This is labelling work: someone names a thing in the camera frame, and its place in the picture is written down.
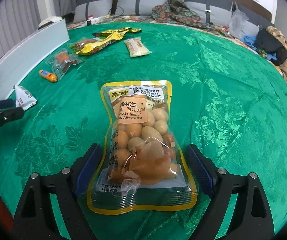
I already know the black clothing pile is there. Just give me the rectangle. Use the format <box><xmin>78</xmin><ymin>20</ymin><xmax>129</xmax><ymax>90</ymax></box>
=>
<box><xmin>254</xmin><ymin>29</ymin><xmax>282</xmax><ymax>64</ymax></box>

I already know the peanut snack bag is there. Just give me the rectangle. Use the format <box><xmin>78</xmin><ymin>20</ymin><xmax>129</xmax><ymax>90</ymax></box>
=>
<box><xmin>87</xmin><ymin>80</ymin><xmax>197</xmax><ymax>215</ymax></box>

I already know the clear sausage packet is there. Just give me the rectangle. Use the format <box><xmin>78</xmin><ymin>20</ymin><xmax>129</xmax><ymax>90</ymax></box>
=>
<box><xmin>46</xmin><ymin>50</ymin><xmax>83</xmax><ymax>81</ymax></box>

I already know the brown meat snack packet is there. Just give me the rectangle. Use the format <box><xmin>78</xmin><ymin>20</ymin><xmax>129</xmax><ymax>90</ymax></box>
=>
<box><xmin>68</xmin><ymin>38</ymin><xmax>97</xmax><ymax>52</ymax></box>

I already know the blue cloth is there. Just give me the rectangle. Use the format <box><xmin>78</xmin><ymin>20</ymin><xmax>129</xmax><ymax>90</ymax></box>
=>
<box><xmin>240</xmin><ymin>35</ymin><xmax>278</xmax><ymax>62</ymax></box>

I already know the floral bed sheet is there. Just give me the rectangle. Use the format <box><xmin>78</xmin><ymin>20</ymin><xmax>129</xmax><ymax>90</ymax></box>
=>
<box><xmin>67</xmin><ymin>13</ymin><xmax>287</xmax><ymax>78</ymax></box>

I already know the yellow long snack bag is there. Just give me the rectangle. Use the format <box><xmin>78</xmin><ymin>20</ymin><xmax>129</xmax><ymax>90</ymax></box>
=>
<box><xmin>75</xmin><ymin>30</ymin><xmax>128</xmax><ymax>56</ymax></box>

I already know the floral folded blanket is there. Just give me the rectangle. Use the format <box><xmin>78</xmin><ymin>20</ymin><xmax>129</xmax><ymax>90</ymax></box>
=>
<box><xmin>151</xmin><ymin>0</ymin><xmax>227</xmax><ymax>31</ymax></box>

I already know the green patterned cloth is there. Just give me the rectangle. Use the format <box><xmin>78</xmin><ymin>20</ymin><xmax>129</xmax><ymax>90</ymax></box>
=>
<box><xmin>0</xmin><ymin>23</ymin><xmax>287</xmax><ymax>231</ymax></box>

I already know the white cap on clothes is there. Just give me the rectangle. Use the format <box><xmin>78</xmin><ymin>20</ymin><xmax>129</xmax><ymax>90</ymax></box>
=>
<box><xmin>38</xmin><ymin>16</ymin><xmax>63</xmax><ymax>29</ymax></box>

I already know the yellow red spicy snack bag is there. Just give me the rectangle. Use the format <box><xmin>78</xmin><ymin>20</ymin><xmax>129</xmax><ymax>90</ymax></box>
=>
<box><xmin>92</xmin><ymin>27</ymin><xmax>142</xmax><ymax>37</ymax></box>

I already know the grey pillow right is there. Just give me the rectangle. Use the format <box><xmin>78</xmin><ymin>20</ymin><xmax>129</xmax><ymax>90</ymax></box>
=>
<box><xmin>182</xmin><ymin>0</ymin><xmax>234</xmax><ymax>27</ymax></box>

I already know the orange sausage stick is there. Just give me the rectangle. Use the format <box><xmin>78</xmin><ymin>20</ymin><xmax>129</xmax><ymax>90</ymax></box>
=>
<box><xmin>39</xmin><ymin>70</ymin><xmax>58</xmax><ymax>83</ymax></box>

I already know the clear plastic bag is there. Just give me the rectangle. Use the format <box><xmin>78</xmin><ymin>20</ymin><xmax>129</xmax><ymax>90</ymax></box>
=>
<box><xmin>228</xmin><ymin>3</ymin><xmax>249</xmax><ymax>38</ymax></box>

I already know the beige biscuit packet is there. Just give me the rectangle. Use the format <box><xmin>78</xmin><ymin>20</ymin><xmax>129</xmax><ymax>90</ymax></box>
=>
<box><xmin>124</xmin><ymin>37</ymin><xmax>152</xmax><ymax>57</ymax></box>

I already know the grey pillow far left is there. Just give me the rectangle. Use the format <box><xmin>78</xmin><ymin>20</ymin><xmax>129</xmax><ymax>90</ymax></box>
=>
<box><xmin>73</xmin><ymin>0</ymin><xmax>113</xmax><ymax>23</ymax></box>

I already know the white triangular snack packet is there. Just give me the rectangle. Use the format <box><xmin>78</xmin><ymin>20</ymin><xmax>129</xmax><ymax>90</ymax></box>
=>
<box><xmin>13</xmin><ymin>86</ymin><xmax>37</xmax><ymax>111</ymax></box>

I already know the white storage box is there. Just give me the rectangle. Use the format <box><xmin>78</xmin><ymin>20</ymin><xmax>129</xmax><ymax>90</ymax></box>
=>
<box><xmin>0</xmin><ymin>20</ymin><xmax>69</xmax><ymax>100</ymax></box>

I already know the tan patterned garment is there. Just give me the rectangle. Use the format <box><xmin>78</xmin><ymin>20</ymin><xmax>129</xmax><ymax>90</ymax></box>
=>
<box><xmin>266</xmin><ymin>26</ymin><xmax>287</xmax><ymax>83</ymax></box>

